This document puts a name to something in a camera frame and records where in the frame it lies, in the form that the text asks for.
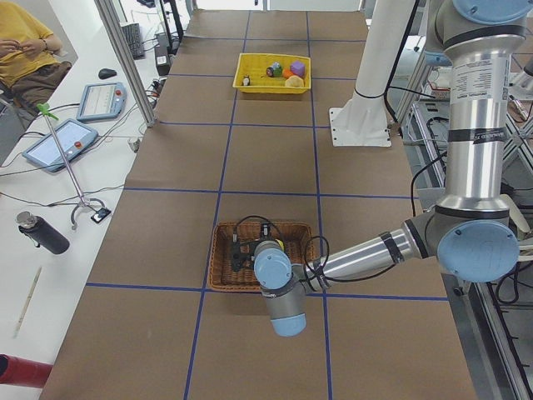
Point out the toy carrot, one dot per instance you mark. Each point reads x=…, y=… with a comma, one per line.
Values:
x=287, y=73

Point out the brown wicker basket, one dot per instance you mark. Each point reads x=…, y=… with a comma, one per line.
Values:
x=221, y=278

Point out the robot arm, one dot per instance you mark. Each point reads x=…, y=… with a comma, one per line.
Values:
x=467, y=230

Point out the yellow woven basket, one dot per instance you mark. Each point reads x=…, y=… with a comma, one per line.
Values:
x=255, y=64

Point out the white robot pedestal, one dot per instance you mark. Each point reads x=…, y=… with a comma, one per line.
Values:
x=362, y=121

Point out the metal stand with green clip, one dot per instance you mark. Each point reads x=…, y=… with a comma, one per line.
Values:
x=95, y=204

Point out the small printed can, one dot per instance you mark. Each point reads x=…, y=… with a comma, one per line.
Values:
x=274, y=70

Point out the person in yellow shirt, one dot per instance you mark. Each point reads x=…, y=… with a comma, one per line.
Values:
x=29, y=69

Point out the aluminium frame post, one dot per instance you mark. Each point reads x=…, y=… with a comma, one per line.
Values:
x=113, y=28

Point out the black computer mouse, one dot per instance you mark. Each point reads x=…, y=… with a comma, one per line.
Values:
x=106, y=73

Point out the far teach pendant tablet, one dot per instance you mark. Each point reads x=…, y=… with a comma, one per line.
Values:
x=101, y=101

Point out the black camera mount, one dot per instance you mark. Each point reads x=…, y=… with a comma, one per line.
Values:
x=241, y=254

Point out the wooden stick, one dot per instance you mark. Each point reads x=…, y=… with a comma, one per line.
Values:
x=27, y=302

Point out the toy croissant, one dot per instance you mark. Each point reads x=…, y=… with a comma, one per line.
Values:
x=294, y=81

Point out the purple block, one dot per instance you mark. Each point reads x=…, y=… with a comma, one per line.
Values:
x=298, y=68

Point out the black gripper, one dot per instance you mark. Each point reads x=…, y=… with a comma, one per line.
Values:
x=238, y=262

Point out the red object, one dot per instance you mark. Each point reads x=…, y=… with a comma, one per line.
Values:
x=23, y=372

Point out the black water bottle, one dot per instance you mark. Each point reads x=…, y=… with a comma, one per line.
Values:
x=41, y=232

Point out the black keyboard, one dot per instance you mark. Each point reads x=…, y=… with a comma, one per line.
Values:
x=133, y=37

